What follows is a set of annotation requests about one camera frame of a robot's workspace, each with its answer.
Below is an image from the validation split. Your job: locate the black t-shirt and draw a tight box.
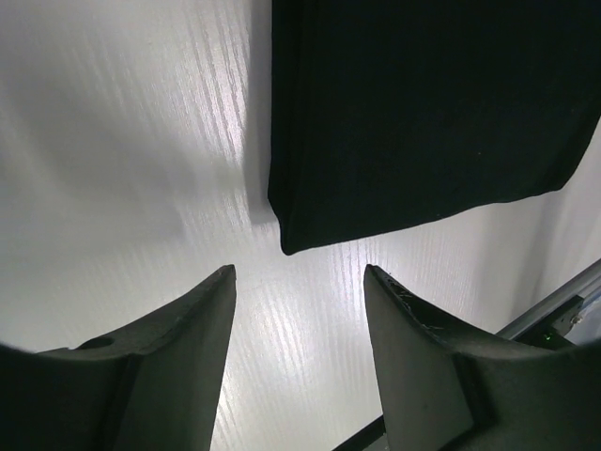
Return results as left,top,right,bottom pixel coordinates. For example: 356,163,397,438
268,1,600,255

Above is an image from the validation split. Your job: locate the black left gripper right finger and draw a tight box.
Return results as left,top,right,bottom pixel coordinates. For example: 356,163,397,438
363,265,600,450

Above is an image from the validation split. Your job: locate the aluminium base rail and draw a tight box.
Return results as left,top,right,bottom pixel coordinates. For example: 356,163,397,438
497,260,600,340

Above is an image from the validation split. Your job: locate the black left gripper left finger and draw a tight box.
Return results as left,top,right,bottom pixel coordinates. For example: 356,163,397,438
1,265,237,450

